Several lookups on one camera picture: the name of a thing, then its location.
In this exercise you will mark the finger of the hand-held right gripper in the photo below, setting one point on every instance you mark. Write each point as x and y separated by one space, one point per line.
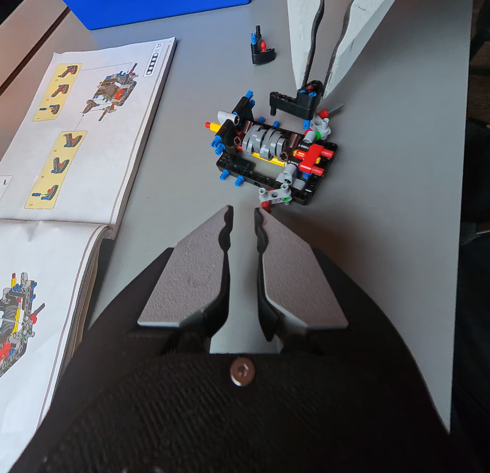
367 17
300 21

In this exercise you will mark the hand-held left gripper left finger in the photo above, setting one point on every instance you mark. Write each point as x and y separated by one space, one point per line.
183 285

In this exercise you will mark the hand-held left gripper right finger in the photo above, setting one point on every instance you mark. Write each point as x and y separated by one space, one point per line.
302 285

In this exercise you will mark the small black lego subassembly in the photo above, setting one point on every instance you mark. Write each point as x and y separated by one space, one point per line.
291 103
262 57

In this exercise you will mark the lego chassis assembly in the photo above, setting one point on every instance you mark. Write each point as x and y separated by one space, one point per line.
264 140

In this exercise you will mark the lego instruction booklet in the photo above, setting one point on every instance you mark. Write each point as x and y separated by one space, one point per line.
107 155

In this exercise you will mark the blue storage bin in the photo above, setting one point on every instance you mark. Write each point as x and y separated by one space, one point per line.
153 2

